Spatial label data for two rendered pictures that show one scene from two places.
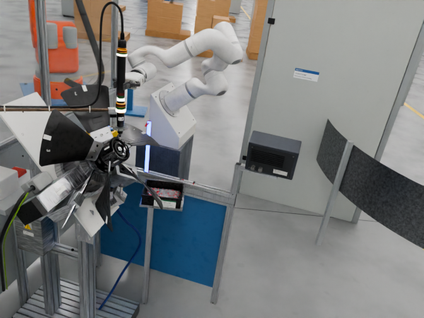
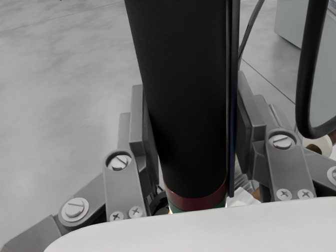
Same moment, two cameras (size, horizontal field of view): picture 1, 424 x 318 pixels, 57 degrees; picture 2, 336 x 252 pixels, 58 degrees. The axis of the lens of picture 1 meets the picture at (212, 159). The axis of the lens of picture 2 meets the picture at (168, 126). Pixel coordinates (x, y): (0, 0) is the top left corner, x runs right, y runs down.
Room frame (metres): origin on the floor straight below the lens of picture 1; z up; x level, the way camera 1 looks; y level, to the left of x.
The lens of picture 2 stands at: (1.75, 0.42, 1.58)
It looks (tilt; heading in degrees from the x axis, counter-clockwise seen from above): 41 degrees down; 172
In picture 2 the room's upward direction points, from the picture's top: 10 degrees counter-clockwise
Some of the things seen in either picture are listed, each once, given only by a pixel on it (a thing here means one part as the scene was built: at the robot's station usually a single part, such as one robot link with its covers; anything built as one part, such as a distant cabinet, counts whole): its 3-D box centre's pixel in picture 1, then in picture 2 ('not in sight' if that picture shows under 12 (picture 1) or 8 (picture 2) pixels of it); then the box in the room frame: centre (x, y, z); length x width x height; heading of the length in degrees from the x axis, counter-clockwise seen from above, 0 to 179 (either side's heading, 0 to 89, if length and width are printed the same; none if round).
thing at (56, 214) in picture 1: (65, 206); not in sight; (1.33, 0.58, 1.03); 0.15 x 0.10 x 0.14; 78
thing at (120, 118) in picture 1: (121, 86); not in sight; (1.65, 0.44, 1.48); 0.04 x 0.04 x 0.46
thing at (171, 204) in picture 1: (163, 194); not in sight; (1.81, 0.24, 0.85); 0.22 x 0.17 x 0.07; 94
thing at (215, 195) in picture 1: (162, 181); not in sight; (1.98, 0.27, 0.82); 0.90 x 0.04 x 0.08; 78
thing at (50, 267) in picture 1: (48, 243); not in sight; (1.59, 0.80, 0.58); 0.09 x 0.04 x 1.15; 168
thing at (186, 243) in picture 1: (158, 231); not in sight; (1.98, 0.27, 0.45); 0.82 x 0.01 x 0.66; 78
